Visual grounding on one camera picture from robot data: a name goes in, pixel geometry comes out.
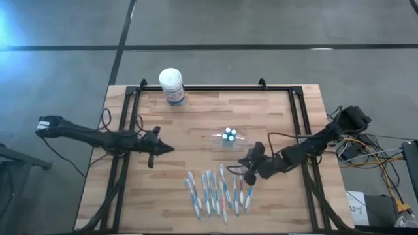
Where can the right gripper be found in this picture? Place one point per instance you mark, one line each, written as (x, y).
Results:
(269, 164)

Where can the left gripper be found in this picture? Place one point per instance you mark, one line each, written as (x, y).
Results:
(147, 145)

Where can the purple toothbrush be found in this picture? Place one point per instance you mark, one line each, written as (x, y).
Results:
(241, 194)

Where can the blue white toothpaste tube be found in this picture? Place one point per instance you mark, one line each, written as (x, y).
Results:
(225, 136)

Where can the orange toothbrush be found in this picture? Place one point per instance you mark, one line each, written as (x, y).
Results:
(223, 205)

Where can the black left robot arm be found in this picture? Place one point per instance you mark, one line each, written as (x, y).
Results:
(98, 138)

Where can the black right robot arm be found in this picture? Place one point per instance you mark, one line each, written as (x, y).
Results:
(313, 143)

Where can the clear acrylic organizer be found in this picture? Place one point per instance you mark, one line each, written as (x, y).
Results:
(217, 138)

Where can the white disinfecting wipes canister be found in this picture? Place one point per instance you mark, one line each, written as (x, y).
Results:
(171, 81)

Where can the black power adapter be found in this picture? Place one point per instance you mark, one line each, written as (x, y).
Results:
(351, 152)

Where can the white paper sheet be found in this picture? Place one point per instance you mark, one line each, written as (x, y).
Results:
(356, 205)

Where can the black box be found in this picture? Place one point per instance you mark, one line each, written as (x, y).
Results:
(380, 209)

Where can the black metal stand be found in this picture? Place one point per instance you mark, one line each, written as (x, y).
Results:
(19, 160)

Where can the black screen edge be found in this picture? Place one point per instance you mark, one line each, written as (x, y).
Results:
(411, 163)

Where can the black aluminium rig frame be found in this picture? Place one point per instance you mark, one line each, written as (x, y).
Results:
(212, 88)

